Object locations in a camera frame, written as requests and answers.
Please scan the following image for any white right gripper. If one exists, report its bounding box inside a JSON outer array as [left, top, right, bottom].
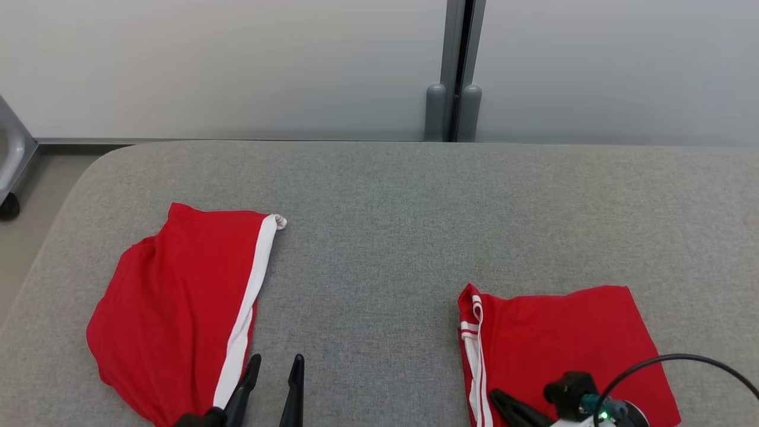
[[489, 388, 617, 427]]

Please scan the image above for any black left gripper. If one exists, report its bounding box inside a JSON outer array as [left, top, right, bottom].
[[172, 354, 305, 427]]

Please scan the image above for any red shorts striped waistband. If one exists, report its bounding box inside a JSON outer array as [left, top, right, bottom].
[[457, 283, 683, 427]]

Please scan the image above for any red shorts white side band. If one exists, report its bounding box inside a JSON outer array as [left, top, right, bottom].
[[86, 202, 288, 427]]

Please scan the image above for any thin black cable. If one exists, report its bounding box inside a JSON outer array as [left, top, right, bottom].
[[593, 353, 759, 427]]

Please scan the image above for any grey metal frame with caster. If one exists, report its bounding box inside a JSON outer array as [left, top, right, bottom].
[[0, 95, 39, 205]]

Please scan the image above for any grey partition post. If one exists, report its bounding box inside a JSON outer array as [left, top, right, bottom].
[[424, 0, 487, 143]]

